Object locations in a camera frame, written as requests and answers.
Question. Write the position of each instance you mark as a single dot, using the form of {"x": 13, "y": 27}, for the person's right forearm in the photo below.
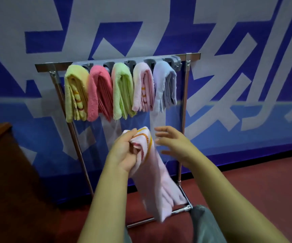
{"x": 237, "y": 207}

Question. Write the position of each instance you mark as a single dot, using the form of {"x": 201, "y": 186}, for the person's leg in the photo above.
{"x": 127, "y": 236}
{"x": 206, "y": 225}

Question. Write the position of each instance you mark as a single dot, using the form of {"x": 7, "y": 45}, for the person's left forearm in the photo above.
{"x": 103, "y": 210}

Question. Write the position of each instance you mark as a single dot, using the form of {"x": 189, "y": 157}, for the light green towel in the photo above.
{"x": 121, "y": 91}

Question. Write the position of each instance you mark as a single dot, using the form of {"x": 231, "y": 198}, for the brown wooden cabinet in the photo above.
{"x": 11, "y": 189}

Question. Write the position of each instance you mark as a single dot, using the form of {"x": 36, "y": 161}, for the person's right leg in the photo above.
{"x": 206, "y": 225}

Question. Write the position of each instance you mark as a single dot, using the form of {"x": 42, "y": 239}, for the metal rack frame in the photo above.
{"x": 44, "y": 67}

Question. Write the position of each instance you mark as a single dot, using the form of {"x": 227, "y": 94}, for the light blue towel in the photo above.
{"x": 165, "y": 83}

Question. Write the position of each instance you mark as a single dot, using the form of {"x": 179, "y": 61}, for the blue white printed banner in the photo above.
{"x": 249, "y": 60}

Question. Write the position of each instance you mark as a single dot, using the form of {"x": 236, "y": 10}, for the white pink patterned towel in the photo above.
{"x": 153, "y": 179}
{"x": 143, "y": 86}

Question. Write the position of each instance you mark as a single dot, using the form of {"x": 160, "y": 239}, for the person's left hand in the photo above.
{"x": 121, "y": 154}

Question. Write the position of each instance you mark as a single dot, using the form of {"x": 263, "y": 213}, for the yellow striped towel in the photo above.
{"x": 75, "y": 93}

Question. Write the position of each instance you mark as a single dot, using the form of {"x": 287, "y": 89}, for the person's right hand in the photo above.
{"x": 178, "y": 146}

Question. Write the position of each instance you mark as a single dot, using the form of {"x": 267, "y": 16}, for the person's left leg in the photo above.
{"x": 127, "y": 236}

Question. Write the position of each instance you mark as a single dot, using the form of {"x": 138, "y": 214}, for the grey plastic hook rail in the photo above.
{"x": 176, "y": 60}

